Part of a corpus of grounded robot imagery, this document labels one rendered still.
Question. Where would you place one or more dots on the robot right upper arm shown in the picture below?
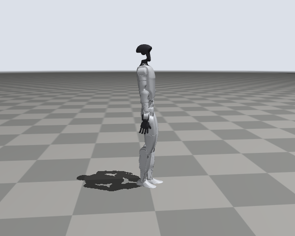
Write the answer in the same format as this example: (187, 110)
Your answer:
(142, 76)

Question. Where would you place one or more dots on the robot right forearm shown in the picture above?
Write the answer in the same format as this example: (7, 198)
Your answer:
(144, 102)

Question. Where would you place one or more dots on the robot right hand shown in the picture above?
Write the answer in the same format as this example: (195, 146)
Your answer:
(144, 125)

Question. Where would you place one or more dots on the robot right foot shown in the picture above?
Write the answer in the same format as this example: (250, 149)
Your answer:
(145, 184)

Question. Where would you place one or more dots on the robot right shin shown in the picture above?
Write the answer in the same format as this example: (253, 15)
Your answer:
(144, 163)

